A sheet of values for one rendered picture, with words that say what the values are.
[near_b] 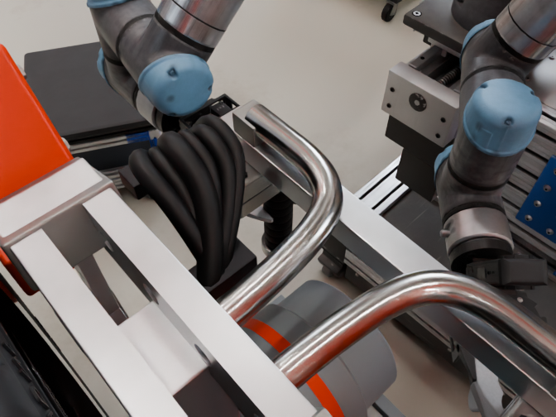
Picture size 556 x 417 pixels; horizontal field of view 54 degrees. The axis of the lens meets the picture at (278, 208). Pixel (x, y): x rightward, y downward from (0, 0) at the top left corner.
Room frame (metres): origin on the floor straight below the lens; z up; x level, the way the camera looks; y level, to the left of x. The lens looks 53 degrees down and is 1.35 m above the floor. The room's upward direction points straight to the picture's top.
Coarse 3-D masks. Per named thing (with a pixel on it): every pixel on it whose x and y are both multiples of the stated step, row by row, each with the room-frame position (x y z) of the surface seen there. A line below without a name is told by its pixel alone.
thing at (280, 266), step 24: (240, 120) 0.37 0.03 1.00; (264, 120) 0.36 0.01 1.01; (288, 144) 0.33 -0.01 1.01; (312, 144) 0.33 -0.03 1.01; (312, 168) 0.30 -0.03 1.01; (312, 192) 0.28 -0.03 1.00; (336, 192) 0.27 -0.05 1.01; (312, 216) 0.25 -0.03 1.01; (336, 216) 0.25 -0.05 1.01; (288, 240) 0.23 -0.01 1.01; (312, 240) 0.23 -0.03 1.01; (264, 264) 0.21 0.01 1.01; (288, 264) 0.21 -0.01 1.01; (240, 288) 0.19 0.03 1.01; (264, 288) 0.19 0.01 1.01; (240, 312) 0.17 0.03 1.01
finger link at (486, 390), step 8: (480, 368) 0.19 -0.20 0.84; (480, 376) 0.19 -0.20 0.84; (488, 376) 0.19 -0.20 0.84; (496, 376) 0.19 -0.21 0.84; (472, 384) 0.18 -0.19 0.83; (480, 384) 0.18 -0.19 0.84; (488, 384) 0.18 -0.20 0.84; (496, 384) 0.18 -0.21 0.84; (472, 392) 0.17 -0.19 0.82; (480, 392) 0.17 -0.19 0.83; (488, 392) 0.17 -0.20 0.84; (496, 392) 0.17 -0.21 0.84; (472, 400) 0.18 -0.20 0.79; (480, 400) 0.16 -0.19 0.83; (488, 400) 0.16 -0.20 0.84; (496, 400) 0.16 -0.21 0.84; (472, 408) 0.17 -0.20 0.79; (480, 408) 0.16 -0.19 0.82; (488, 408) 0.16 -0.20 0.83; (496, 408) 0.16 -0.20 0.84; (488, 416) 0.15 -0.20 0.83; (496, 416) 0.15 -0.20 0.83
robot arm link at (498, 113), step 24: (480, 72) 0.51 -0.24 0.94; (504, 72) 0.50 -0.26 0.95; (480, 96) 0.44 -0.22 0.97; (504, 96) 0.44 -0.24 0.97; (528, 96) 0.44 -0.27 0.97; (480, 120) 0.42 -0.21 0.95; (504, 120) 0.41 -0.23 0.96; (528, 120) 0.41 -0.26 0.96; (456, 144) 0.44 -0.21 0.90; (480, 144) 0.41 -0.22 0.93; (504, 144) 0.40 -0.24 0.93; (528, 144) 0.41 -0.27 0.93; (456, 168) 0.42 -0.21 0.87; (480, 168) 0.40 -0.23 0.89; (504, 168) 0.40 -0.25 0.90
